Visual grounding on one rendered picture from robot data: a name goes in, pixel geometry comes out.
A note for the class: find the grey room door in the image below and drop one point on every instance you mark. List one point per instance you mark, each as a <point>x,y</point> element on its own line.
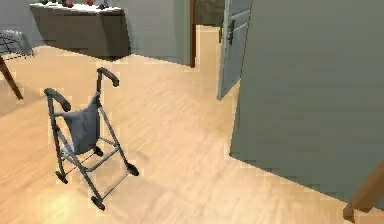
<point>233,53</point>

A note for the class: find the grey wheeled walker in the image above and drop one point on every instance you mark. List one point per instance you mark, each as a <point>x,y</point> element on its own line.
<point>82,126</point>

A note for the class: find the dark brown sideboard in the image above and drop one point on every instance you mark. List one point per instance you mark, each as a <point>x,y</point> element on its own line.
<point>83,31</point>

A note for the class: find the red apple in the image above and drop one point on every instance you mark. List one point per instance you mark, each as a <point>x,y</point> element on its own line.
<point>69,4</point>
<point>90,2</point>

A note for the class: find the brown wooden table leg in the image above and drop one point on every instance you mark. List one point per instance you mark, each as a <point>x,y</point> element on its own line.
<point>10,80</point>

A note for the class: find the brown wooden furniture leg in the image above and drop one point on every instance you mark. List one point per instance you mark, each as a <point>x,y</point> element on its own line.
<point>366,196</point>

